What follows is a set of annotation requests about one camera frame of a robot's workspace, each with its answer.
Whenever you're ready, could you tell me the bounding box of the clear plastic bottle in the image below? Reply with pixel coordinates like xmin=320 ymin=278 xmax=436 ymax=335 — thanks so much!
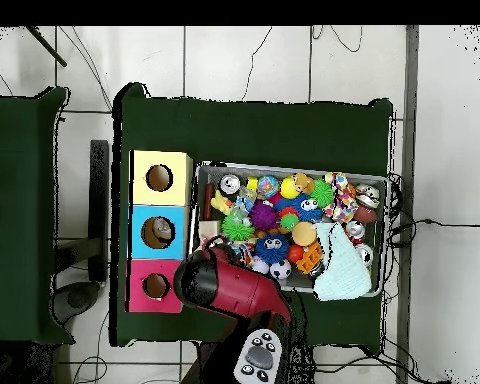
xmin=151 ymin=217 xmax=175 ymax=242

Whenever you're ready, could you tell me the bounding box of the orange plastic block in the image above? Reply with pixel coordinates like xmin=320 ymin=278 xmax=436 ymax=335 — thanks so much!
xmin=295 ymin=241 xmax=325 ymax=275

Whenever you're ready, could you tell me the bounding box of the mint waffle cloth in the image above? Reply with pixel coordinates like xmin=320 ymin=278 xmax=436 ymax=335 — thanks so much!
xmin=313 ymin=221 xmax=374 ymax=302

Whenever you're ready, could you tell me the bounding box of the metal mesh bin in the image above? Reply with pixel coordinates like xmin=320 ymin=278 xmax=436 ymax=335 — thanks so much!
xmin=186 ymin=160 xmax=389 ymax=298

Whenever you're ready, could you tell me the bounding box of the wooden three-hole box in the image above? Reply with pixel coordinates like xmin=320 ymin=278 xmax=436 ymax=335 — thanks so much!
xmin=125 ymin=149 xmax=194 ymax=314

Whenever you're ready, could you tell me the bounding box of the clear bottle with blue label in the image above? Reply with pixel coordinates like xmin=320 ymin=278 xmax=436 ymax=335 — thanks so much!
xmin=229 ymin=186 xmax=259 ymax=221

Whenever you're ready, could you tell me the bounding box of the purple spiky rubber toy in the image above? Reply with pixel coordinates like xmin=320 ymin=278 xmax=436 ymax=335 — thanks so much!
xmin=248 ymin=200 xmax=279 ymax=232

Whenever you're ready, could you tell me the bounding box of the silver drink can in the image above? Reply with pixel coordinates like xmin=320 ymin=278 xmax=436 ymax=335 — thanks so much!
xmin=218 ymin=174 xmax=242 ymax=195

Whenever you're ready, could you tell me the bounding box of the globe print ball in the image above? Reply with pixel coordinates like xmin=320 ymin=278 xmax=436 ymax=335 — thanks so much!
xmin=257 ymin=174 xmax=280 ymax=198

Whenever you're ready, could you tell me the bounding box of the plain yellow ball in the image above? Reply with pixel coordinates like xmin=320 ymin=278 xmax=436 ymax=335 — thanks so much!
xmin=278 ymin=176 xmax=302 ymax=200

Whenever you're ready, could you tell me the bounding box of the brown teddy bear plush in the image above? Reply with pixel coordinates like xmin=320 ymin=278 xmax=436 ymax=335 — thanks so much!
xmin=291 ymin=172 xmax=317 ymax=196

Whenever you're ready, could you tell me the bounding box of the dark green tablecloth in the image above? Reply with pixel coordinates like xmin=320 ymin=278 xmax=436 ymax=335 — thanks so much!
xmin=109 ymin=82 xmax=394 ymax=348

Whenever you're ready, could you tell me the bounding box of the black upright stand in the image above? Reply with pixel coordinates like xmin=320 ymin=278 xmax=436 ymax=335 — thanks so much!
xmin=88 ymin=139 xmax=110 ymax=283

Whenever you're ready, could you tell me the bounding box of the grey rounded base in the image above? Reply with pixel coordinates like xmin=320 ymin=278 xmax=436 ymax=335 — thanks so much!
xmin=49 ymin=280 xmax=102 ymax=326

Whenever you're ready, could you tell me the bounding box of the black rod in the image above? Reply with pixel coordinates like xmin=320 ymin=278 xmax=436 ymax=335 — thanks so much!
xmin=25 ymin=25 xmax=68 ymax=68

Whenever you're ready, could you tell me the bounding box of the black cable with plug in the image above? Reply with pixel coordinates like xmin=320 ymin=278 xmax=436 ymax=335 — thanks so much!
xmin=387 ymin=217 xmax=480 ymax=247

